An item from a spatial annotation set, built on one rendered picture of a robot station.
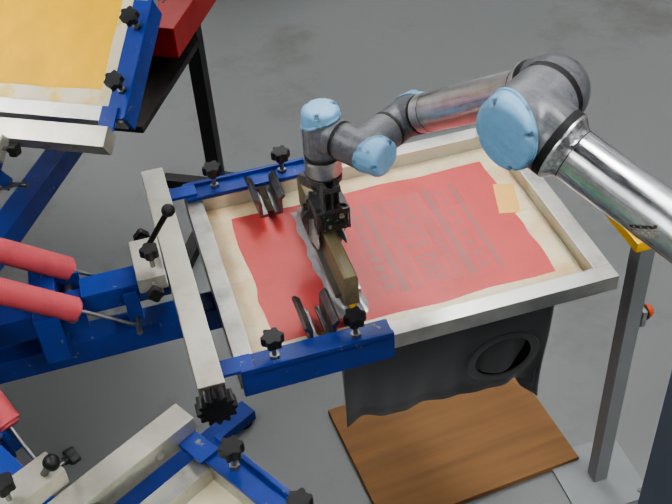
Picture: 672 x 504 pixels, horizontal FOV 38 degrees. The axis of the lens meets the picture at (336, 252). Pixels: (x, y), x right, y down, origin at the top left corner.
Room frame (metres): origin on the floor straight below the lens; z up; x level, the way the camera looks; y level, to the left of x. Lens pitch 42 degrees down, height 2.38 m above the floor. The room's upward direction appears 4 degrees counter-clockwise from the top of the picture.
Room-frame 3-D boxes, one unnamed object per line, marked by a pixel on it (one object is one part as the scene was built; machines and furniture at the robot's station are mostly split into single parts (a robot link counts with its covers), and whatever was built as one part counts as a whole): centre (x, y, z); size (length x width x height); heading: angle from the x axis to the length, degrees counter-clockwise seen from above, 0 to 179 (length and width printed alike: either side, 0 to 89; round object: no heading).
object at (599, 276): (1.61, -0.11, 0.97); 0.79 x 0.58 x 0.04; 104
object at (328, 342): (1.28, 0.05, 0.97); 0.30 x 0.05 x 0.07; 104
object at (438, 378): (1.45, -0.21, 0.77); 0.46 x 0.09 x 0.36; 104
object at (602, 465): (1.63, -0.69, 0.48); 0.22 x 0.22 x 0.96; 14
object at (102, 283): (1.47, 0.43, 1.02); 0.17 x 0.06 x 0.05; 104
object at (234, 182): (1.82, 0.19, 0.97); 0.30 x 0.05 x 0.07; 104
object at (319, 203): (1.55, 0.01, 1.14); 0.09 x 0.08 x 0.12; 14
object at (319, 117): (1.56, 0.01, 1.30); 0.09 x 0.08 x 0.11; 47
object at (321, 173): (1.56, 0.01, 1.22); 0.08 x 0.08 x 0.05
